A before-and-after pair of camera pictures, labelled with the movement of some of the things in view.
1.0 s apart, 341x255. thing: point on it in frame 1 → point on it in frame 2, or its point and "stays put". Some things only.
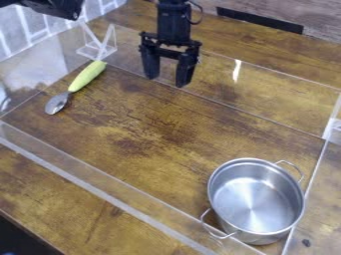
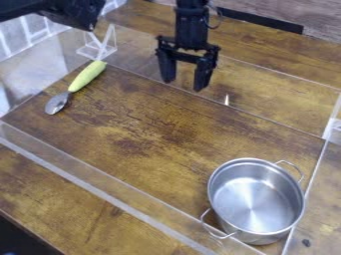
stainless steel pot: (256, 199) stays put
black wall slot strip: (260, 21) stays put
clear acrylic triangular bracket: (95, 47) stays put
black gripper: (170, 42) → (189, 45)
